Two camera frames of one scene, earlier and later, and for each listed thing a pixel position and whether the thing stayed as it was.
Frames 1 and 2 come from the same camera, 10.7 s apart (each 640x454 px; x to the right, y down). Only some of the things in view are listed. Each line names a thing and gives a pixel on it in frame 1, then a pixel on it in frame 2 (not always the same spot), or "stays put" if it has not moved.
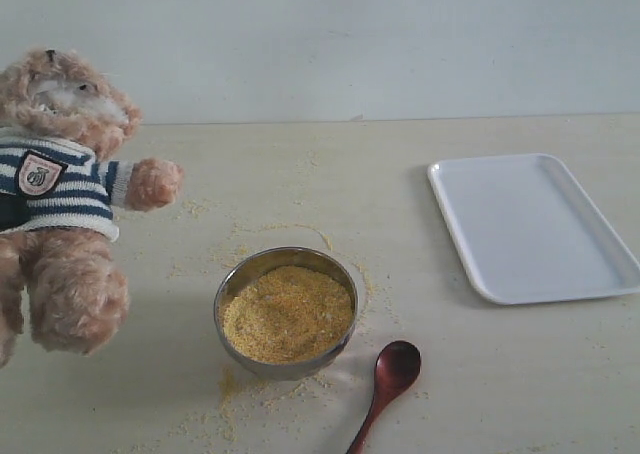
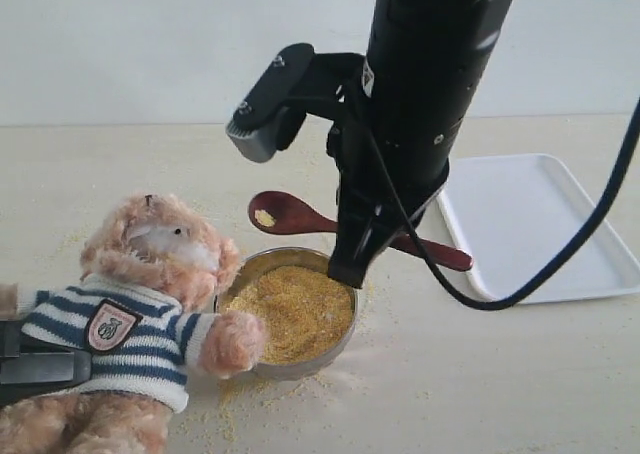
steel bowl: x=284 y=313 stays put
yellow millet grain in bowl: x=278 y=313 stays put
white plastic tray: x=528 y=232 stays put
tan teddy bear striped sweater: x=60 y=112 → x=146 y=313
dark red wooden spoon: x=397 y=366 → x=287 y=212
